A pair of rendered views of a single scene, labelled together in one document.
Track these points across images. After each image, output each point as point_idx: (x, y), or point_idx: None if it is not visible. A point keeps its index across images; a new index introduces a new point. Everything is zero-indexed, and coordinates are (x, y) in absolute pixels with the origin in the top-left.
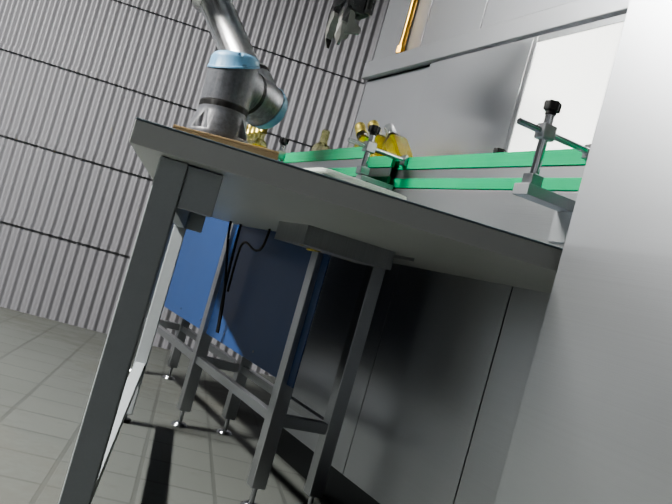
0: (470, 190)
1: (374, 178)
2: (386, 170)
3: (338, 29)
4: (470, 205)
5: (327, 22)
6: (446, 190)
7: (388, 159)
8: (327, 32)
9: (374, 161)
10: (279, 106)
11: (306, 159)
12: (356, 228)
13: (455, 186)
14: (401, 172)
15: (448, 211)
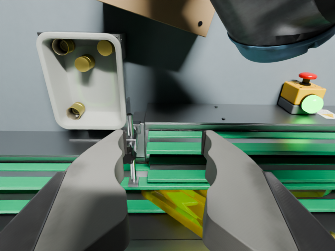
0: (2, 156)
1: (177, 161)
2: (157, 168)
3: (96, 143)
4: (2, 147)
5: (277, 187)
6: (37, 154)
7: (157, 175)
8: (214, 146)
9: (190, 174)
10: (230, 34)
11: (324, 144)
12: None
13: (34, 164)
14: (140, 175)
15: (35, 144)
